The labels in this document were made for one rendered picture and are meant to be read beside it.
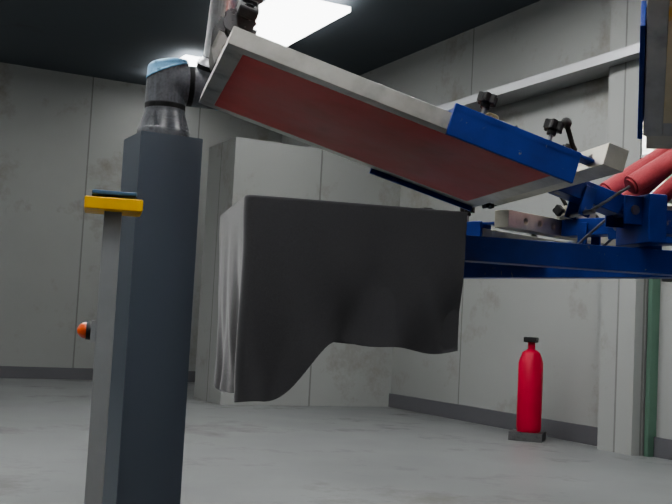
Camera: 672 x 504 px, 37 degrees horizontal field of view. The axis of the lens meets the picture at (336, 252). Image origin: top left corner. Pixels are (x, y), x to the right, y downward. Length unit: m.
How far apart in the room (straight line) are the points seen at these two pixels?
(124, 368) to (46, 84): 8.31
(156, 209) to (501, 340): 5.16
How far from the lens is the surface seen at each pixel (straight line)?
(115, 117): 11.08
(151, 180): 2.83
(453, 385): 8.22
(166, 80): 2.93
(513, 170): 2.28
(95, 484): 2.39
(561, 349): 7.17
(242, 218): 2.09
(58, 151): 10.88
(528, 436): 6.83
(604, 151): 2.22
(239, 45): 2.05
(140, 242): 2.81
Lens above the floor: 0.69
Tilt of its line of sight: 4 degrees up
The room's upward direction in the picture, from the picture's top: 3 degrees clockwise
